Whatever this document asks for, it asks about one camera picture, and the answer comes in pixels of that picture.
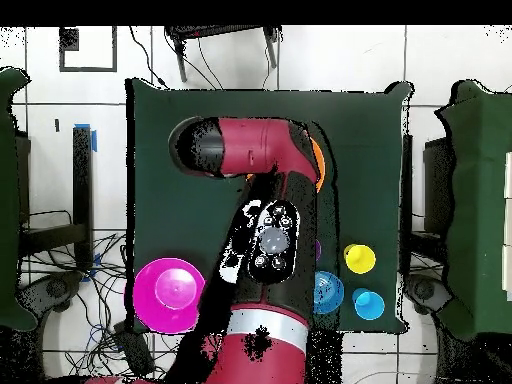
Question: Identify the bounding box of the orange bowl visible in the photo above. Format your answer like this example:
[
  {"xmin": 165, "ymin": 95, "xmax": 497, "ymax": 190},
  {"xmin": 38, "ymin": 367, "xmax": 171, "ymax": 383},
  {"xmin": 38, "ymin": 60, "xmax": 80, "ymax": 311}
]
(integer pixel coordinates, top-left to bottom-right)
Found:
[{"xmin": 244, "ymin": 136, "xmax": 327, "ymax": 194}]

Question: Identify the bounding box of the pink bowl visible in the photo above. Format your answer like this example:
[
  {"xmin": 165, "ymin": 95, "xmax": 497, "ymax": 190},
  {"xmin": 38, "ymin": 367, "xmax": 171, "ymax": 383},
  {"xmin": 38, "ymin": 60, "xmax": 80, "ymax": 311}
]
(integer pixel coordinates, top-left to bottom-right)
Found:
[{"xmin": 132, "ymin": 257, "xmax": 207, "ymax": 335}]

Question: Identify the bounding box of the dark green tablecloth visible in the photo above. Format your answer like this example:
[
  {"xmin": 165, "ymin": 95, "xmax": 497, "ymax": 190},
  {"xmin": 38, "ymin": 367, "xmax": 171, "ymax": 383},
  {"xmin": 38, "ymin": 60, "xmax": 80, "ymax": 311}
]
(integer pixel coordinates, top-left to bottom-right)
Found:
[{"xmin": 124, "ymin": 77, "xmax": 413, "ymax": 335}]

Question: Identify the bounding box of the small blue bowl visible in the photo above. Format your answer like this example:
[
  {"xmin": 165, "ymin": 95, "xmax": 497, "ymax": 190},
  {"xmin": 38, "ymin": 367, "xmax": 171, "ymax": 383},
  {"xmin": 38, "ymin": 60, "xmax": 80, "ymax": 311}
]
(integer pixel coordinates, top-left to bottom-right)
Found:
[{"xmin": 313, "ymin": 270, "xmax": 345, "ymax": 315}]

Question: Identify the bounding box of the yellow cup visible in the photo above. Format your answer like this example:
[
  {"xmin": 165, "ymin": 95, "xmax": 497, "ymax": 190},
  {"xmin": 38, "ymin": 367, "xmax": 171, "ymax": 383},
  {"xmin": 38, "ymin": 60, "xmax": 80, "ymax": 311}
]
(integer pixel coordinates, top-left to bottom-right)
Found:
[{"xmin": 343, "ymin": 243, "xmax": 377, "ymax": 276}]

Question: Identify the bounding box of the blue cup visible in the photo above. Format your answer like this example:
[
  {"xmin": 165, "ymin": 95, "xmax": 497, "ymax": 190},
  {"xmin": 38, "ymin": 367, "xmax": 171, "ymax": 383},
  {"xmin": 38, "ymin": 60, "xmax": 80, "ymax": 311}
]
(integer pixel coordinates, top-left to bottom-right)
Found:
[{"xmin": 351, "ymin": 287, "xmax": 386, "ymax": 322}]

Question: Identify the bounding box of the blue tape strip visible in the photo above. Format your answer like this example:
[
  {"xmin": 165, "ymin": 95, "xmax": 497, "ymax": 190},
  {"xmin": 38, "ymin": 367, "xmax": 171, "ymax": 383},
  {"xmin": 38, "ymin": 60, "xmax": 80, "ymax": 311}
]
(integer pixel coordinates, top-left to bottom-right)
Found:
[{"xmin": 73, "ymin": 122, "xmax": 98, "ymax": 153}]

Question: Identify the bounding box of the black floor box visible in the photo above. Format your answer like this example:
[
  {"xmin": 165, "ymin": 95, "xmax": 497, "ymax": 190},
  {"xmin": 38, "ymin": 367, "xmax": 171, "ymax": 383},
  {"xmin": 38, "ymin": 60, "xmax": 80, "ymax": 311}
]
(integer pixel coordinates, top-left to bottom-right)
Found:
[{"xmin": 112, "ymin": 321, "xmax": 156, "ymax": 379}]

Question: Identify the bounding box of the black stool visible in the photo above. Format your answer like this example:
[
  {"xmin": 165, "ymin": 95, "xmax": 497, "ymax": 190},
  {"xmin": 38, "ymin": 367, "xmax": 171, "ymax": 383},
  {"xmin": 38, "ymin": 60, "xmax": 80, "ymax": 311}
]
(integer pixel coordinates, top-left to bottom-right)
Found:
[{"xmin": 164, "ymin": 25, "xmax": 284, "ymax": 84}]

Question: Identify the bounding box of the neighbouring green cloth table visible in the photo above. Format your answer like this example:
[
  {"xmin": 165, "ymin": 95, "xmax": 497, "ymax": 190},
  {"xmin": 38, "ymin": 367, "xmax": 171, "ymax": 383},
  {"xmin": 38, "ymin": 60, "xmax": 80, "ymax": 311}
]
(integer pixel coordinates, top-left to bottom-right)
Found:
[
  {"xmin": 0, "ymin": 67, "xmax": 38, "ymax": 332},
  {"xmin": 434, "ymin": 79, "xmax": 512, "ymax": 342}
]

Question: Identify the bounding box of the tangle of floor cables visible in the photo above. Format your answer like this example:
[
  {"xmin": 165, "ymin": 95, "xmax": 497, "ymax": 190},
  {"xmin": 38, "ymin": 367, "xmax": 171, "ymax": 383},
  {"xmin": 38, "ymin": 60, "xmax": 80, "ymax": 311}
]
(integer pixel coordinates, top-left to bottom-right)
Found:
[{"xmin": 19, "ymin": 209, "xmax": 181, "ymax": 384}]

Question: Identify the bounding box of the black table frame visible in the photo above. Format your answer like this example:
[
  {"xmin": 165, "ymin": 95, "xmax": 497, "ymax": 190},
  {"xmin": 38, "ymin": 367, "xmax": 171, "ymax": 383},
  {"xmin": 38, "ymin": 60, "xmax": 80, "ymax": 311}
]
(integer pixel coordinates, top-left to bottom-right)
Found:
[{"xmin": 17, "ymin": 125, "xmax": 95, "ymax": 271}]

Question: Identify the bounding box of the grey robot pedestal foot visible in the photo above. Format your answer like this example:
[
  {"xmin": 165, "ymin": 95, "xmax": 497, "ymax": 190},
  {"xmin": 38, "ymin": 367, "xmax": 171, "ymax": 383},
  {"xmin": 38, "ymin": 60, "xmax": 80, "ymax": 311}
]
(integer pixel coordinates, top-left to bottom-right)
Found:
[
  {"xmin": 17, "ymin": 271, "xmax": 83, "ymax": 315},
  {"xmin": 403, "ymin": 273, "xmax": 455, "ymax": 317}
]

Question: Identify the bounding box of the black floor cable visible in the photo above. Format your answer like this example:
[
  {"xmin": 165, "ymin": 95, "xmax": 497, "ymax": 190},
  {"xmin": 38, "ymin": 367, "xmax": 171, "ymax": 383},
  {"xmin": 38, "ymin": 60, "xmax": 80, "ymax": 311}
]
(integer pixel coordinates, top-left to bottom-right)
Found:
[{"xmin": 127, "ymin": 25, "xmax": 171, "ymax": 90}]

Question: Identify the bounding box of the black floor frame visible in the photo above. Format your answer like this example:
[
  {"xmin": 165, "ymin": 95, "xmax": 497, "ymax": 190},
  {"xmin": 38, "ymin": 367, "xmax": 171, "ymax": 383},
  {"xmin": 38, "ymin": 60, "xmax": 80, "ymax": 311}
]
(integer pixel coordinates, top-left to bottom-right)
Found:
[{"xmin": 58, "ymin": 26, "xmax": 118, "ymax": 74}]

